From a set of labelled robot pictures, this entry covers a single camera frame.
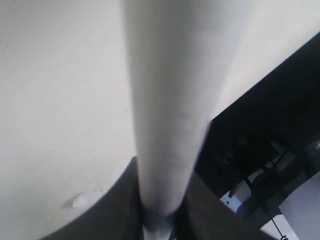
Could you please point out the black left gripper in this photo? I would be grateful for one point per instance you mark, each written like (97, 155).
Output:
(267, 143)

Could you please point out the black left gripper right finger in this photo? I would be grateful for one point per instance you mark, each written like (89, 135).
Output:
(202, 216)

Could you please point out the white wooden drumstick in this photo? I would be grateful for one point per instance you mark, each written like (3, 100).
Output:
(179, 53)

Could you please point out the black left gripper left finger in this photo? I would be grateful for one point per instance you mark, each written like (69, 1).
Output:
(117, 215)

